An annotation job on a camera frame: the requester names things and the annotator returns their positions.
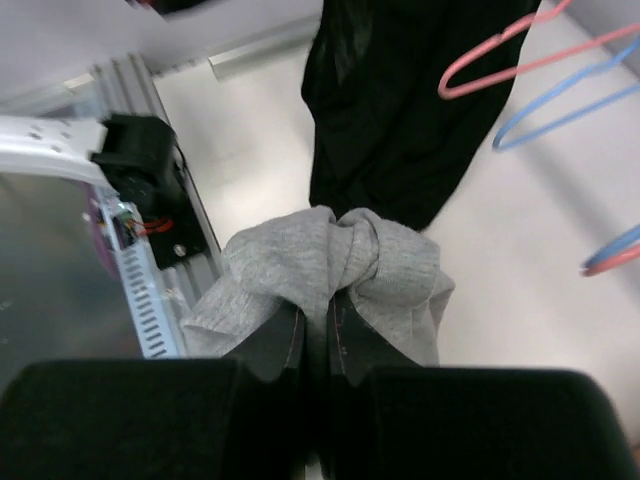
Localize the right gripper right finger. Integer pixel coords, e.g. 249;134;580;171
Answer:
325;293;633;479

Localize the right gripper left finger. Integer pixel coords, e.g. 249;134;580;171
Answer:
1;303;306;479

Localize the grey tank top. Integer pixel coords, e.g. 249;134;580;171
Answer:
180;206;455;366

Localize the black tank top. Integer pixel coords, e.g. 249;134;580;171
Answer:
301;0;539;231

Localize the blue hanger of red top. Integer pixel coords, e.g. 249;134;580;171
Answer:
582;225;640;268

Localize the blue hanger of green top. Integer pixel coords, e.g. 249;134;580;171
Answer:
492;39;640;152

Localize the pink hanger of grey top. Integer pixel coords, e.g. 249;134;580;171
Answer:
437;0;640;100

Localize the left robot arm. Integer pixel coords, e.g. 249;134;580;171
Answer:
1;113;183;210

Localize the slotted cable duct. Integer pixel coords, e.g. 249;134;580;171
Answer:
95;188;184;359

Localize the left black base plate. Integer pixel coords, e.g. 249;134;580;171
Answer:
134;149;209;269

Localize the front aluminium rail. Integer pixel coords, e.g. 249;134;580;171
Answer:
90;54;220;307

